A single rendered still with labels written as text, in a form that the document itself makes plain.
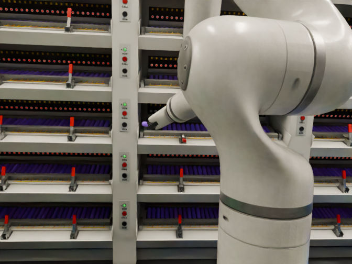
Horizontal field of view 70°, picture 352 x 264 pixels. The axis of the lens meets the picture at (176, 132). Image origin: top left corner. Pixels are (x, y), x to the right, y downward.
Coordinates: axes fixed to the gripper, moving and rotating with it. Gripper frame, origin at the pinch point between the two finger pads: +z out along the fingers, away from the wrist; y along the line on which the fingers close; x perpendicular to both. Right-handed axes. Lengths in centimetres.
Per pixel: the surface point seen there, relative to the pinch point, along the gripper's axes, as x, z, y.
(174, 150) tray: 13.9, 8.2, -5.3
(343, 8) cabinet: 7, -33, -98
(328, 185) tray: 66, -14, -46
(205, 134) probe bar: 16.3, 3.3, -18.8
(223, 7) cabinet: -24, -7, -59
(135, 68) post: -20.3, 3.8, -8.8
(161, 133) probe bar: 5.8, 11.7, -6.5
